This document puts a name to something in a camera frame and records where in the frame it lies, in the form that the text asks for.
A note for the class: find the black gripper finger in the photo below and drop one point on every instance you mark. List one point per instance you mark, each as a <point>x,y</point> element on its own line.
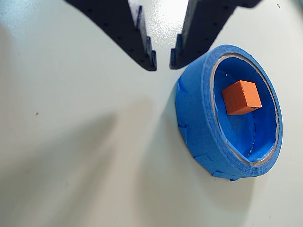
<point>118,26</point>
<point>203,26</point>

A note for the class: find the small orange cube block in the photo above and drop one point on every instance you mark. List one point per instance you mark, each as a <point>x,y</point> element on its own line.
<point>239,99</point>

